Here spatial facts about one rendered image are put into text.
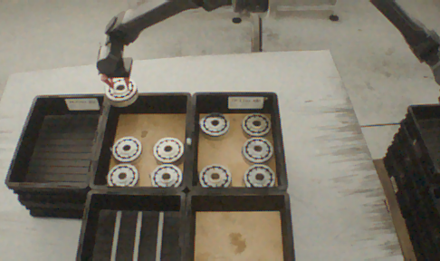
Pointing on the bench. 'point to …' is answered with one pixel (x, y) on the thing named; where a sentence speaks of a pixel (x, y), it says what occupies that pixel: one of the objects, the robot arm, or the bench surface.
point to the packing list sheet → (0, 153)
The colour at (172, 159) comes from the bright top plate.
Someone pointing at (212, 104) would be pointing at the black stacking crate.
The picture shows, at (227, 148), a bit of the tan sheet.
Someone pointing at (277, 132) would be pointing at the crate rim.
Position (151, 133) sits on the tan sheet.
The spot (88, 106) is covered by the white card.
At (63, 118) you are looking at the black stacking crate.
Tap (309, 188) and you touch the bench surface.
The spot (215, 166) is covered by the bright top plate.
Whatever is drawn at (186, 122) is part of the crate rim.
